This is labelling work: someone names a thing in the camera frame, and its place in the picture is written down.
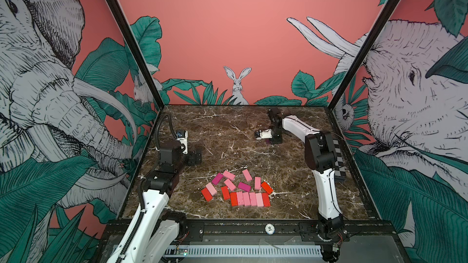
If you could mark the red row block left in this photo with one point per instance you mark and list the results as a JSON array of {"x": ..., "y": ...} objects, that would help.
[{"x": 234, "y": 199}]

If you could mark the black right corner frame post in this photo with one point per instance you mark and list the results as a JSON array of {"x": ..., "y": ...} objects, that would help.
[{"x": 385, "y": 14}]

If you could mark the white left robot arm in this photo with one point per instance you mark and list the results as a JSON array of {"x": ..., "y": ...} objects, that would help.
[{"x": 150, "y": 233}]

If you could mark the black front frame rail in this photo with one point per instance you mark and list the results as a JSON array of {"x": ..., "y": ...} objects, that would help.
[{"x": 200, "y": 229}]

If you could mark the magenta block left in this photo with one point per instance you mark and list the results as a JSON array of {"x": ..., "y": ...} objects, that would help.
[{"x": 217, "y": 179}]

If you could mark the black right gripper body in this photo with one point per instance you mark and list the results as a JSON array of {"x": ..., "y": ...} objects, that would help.
[{"x": 277, "y": 136}]

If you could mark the magenta block centre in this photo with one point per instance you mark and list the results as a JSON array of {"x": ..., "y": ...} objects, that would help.
[{"x": 244, "y": 187}]

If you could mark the pink block top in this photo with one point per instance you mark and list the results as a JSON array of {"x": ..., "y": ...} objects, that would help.
[{"x": 229, "y": 175}]

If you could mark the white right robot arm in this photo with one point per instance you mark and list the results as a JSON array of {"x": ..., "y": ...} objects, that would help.
[{"x": 320, "y": 156}]

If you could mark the checkerboard calibration plate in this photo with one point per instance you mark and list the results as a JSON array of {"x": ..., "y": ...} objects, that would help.
[{"x": 340, "y": 169}]

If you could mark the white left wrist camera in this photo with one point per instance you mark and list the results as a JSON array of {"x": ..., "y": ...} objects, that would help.
[{"x": 182, "y": 137}]

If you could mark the black left corner frame post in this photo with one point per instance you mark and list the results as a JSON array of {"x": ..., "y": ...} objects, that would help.
[{"x": 134, "y": 48}]

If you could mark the red row block right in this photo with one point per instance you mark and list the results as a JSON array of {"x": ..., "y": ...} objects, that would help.
[{"x": 266, "y": 199}]

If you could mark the white slotted cable duct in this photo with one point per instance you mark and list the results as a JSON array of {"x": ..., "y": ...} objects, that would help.
[{"x": 238, "y": 251}]

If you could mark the black corner frame post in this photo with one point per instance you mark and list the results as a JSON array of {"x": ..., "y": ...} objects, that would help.
[
  {"x": 134, "y": 48},
  {"x": 385, "y": 14}
]

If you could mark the red row block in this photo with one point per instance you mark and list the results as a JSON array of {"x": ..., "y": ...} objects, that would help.
[
  {"x": 234, "y": 199},
  {"x": 266, "y": 199}
]

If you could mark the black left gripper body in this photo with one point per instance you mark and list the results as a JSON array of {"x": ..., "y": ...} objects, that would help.
[{"x": 190, "y": 158}]

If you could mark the magenta block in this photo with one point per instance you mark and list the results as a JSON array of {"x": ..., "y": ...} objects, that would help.
[
  {"x": 217, "y": 179},
  {"x": 244, "y": 187}
]

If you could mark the pink row block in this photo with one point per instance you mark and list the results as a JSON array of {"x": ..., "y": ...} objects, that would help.
[
  {"x": 246, "y": 199},
  {"x": 240, "y": 198},
  {"x": 259, "y": 199},
  {"x": 253, "y": 199}
]

